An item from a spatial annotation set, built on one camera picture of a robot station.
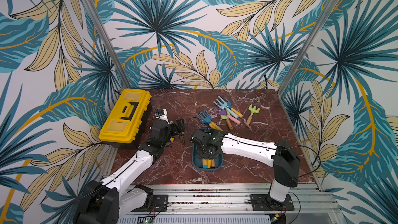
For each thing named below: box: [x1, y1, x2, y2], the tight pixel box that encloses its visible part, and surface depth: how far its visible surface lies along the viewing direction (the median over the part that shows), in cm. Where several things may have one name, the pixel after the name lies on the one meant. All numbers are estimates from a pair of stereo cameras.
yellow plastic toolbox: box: [98, 88, 153, 148], surface depth 86 cm
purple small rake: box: [211, 106, 240, 125], surface depth 109 cm
